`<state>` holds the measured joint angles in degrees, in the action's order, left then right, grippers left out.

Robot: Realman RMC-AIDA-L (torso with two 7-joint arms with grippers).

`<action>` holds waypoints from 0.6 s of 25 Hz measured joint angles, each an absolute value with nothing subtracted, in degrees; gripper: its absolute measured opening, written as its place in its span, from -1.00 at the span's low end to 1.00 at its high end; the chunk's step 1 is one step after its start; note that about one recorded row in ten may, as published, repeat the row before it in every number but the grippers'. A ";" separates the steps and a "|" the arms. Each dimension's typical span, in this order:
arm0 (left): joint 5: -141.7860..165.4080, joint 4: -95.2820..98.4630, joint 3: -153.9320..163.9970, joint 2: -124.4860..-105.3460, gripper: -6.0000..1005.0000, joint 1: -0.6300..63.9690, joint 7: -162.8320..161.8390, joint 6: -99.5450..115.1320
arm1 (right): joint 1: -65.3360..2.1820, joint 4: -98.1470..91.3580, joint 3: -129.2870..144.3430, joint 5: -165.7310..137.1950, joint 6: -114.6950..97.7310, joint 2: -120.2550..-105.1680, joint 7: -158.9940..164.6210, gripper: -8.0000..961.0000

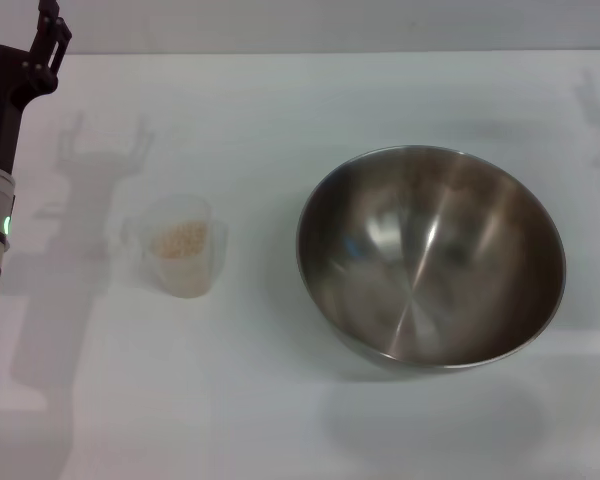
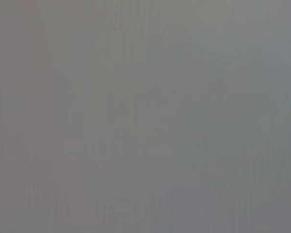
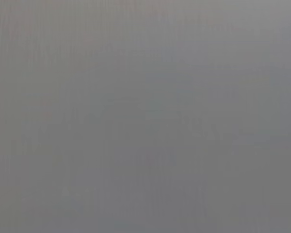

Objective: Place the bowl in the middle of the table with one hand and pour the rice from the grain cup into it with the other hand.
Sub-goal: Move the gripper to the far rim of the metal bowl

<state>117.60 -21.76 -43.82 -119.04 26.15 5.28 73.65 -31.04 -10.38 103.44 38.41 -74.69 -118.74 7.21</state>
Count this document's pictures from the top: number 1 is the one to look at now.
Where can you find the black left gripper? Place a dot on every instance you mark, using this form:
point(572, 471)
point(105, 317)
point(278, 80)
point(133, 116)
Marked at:
point(0, 100)

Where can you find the white rice grains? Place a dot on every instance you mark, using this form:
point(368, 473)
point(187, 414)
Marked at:
point(180, 240)

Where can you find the clear plastic measuring cup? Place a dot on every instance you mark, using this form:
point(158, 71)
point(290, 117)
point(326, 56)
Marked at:
point(180, 280)

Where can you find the stainless steel bowl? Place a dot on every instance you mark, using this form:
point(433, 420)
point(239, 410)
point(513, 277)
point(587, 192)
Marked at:
point(430, 260)

